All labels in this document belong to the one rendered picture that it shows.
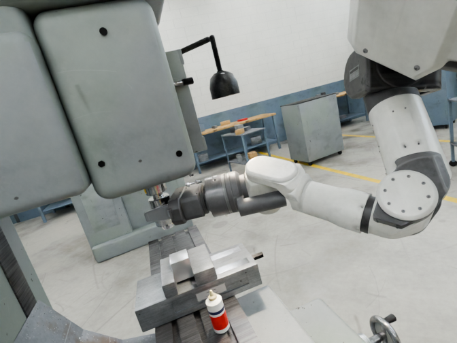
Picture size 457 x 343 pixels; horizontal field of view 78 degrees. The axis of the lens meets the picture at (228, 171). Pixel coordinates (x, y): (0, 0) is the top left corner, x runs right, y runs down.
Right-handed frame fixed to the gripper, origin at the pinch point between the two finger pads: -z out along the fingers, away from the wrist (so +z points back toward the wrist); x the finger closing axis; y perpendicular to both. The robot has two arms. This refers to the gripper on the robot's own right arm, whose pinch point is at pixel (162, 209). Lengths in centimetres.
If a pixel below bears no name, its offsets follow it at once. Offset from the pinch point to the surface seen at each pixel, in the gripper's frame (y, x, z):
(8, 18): -37.7, 14.2, -7.4
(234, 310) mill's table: 33.5, -4.9, 8.2
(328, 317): 54, -18, 34
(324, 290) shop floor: 124, -115, 52
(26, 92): -27.3, 15.5, -8.3
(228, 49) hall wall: -140, -699, 43
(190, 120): -17.0, -1.6, 11.3
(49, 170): -15.6, 15.9, -9.4
